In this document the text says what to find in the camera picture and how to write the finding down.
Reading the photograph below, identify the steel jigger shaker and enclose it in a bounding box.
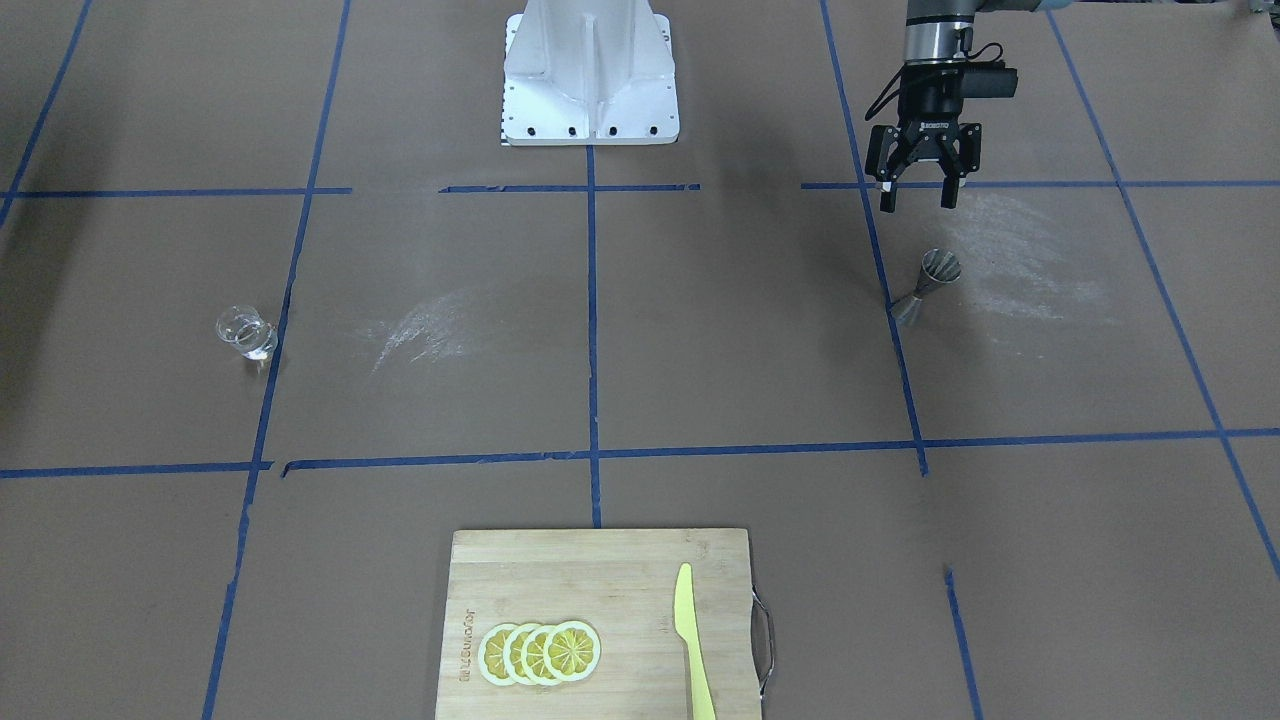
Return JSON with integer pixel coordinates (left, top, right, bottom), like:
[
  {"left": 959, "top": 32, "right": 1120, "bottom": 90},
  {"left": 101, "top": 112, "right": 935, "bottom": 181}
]
[{"left": 890, "top": 249, "right": 963, "bottom": 325}]

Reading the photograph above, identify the clear glass measuring cup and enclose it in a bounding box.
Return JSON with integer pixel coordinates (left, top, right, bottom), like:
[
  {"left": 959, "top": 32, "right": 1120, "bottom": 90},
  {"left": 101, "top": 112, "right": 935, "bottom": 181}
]
[{"left": 215, "top": 305, "right": 278, "bottom": 363}]

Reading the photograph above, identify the wooden cutting board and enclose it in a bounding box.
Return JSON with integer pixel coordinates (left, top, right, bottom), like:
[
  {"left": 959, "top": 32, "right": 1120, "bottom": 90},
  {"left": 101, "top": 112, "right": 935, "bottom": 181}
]
[{"left": 435, "top": 528, "right": 763, "bottom": 719}]

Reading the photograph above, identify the yellow plastic knife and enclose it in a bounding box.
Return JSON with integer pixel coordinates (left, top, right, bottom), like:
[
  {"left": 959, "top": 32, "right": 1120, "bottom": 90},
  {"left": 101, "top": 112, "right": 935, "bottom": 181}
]
[{"left": 673, "top": 562, "right": 716, "bottom": 719}]

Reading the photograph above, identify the lemon slice two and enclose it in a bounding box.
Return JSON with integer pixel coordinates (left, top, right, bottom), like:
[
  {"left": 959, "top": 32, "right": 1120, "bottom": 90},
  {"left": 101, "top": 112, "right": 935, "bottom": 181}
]
[{"left": 526, "top": 625, "right": 561, "bottom": 687}]

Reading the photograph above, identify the lemon slice four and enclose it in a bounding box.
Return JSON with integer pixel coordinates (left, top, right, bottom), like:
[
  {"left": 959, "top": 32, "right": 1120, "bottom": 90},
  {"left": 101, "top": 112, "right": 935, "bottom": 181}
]
[{"left": 479, "top": 623, "right": 517, "bottom": 687}]

